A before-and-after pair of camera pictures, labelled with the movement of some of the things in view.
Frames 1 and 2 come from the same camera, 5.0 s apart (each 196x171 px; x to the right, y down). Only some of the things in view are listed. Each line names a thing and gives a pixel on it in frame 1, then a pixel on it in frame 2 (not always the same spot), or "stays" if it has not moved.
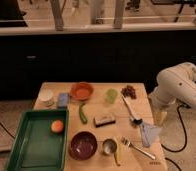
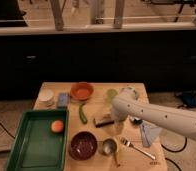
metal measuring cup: x=109 y=147 stays
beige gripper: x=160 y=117 -> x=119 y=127
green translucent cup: x=111 y=95 stays
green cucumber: x=81 y=114 stays
